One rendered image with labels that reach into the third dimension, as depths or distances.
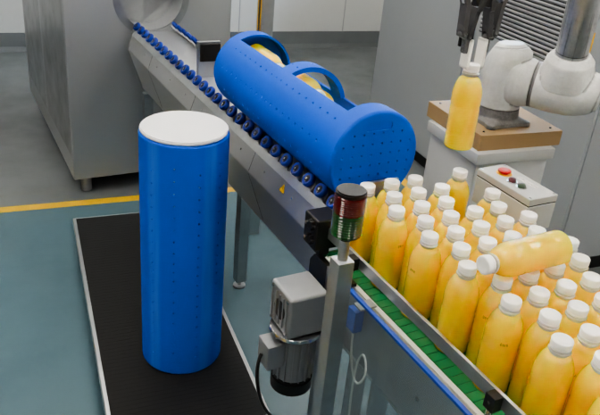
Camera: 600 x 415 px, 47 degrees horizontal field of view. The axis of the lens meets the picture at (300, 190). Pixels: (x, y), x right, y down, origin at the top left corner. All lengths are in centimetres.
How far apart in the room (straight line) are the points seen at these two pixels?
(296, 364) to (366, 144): 61
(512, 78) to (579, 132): 116
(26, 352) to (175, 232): 98
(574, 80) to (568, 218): 139
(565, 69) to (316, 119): 83
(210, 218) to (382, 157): 61
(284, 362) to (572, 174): 209
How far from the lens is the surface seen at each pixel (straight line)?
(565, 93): 236
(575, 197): 358
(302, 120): 198
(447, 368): 152
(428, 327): 149
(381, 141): 190
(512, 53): 239
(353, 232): 135
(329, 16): 744
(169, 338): 244
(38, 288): 329
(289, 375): 186
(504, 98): 241
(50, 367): 286
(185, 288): 231
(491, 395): 135
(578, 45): 232
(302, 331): 176
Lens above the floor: 184
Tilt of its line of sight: 26 degrees down
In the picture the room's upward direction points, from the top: 5 degrees clockwise
